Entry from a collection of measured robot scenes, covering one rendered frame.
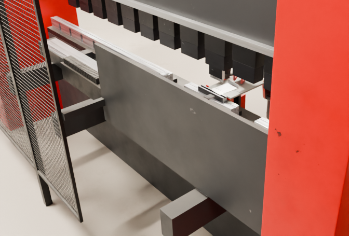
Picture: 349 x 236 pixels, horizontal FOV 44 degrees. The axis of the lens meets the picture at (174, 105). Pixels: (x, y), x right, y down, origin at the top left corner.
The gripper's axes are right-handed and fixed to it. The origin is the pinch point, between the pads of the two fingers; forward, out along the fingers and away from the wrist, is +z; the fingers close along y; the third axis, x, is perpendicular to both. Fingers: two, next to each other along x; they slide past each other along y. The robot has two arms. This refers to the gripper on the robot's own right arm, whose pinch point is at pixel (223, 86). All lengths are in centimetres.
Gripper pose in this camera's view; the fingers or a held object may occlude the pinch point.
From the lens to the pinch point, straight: 286.7
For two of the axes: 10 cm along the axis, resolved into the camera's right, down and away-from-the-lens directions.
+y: -7.2, 1.3, -6.8
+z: -1.3, 9.4, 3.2
